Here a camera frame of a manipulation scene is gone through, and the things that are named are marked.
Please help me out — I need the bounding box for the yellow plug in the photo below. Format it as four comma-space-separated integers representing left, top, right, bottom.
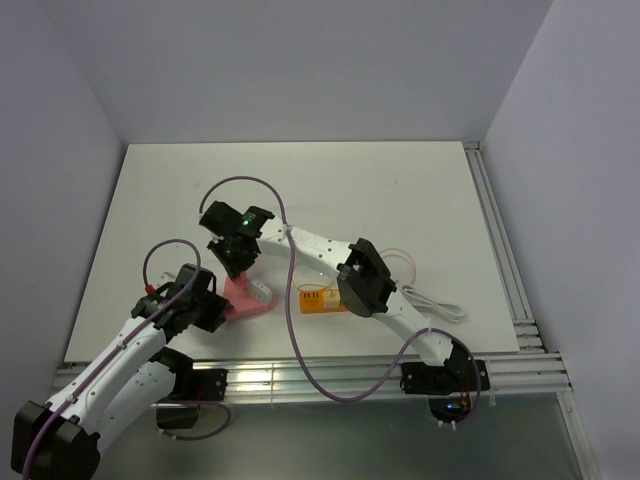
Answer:
323, 293, 342, 309

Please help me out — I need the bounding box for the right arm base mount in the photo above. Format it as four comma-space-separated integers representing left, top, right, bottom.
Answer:
400, 345, 491, 428

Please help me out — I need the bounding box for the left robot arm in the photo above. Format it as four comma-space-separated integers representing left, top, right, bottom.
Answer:
11, 264, 229, 479

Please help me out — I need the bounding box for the orange power strip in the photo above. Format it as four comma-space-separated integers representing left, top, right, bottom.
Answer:
299, 289, 347, 314

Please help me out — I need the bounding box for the pink square charger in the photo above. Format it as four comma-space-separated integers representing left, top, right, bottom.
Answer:
224, 272, 250, 294

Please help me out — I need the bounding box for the aluminium rail frame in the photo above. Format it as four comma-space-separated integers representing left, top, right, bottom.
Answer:
24, 140, 601, 480

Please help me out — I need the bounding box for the yellow cable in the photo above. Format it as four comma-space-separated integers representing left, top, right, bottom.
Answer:
294, 269, 336, 296

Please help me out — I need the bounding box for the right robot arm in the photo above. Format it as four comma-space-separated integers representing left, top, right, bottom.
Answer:
199, 201, 470, 390

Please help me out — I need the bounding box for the white square charger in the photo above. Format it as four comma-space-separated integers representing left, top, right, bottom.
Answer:
247, 280, 273, 306

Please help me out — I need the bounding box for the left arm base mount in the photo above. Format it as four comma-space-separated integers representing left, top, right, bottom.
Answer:
156, 368, 228, 431

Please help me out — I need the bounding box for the white power strip cord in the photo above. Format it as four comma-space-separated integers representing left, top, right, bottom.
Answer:
399, 284, 468, 323

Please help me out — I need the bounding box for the pink triangular power strip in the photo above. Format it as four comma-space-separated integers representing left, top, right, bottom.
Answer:
223, 292, 276, 322

